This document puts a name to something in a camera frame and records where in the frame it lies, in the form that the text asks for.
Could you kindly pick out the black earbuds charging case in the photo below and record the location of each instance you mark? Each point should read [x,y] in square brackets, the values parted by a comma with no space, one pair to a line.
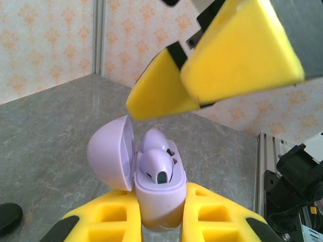
[8,216]

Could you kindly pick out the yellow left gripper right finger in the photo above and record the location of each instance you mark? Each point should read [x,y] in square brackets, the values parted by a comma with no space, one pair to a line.
[234,216]

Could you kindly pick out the long aluminium mounting rail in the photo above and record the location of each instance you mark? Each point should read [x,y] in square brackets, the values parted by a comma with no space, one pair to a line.
[261,176]

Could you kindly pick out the aluminium frame post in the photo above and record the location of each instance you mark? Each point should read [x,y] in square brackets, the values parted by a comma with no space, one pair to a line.
[99,37]

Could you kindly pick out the purple earbuds charging case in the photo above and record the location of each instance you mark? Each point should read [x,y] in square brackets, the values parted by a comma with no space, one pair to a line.
[161,199]

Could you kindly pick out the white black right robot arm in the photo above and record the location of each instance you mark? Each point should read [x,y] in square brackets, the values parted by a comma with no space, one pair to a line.
[295,166]

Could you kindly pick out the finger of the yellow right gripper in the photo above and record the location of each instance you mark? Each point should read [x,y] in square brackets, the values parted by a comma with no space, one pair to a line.
[159,95]
[239,55]

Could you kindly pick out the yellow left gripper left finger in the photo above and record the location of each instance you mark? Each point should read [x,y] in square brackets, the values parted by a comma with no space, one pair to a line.
[83,221]

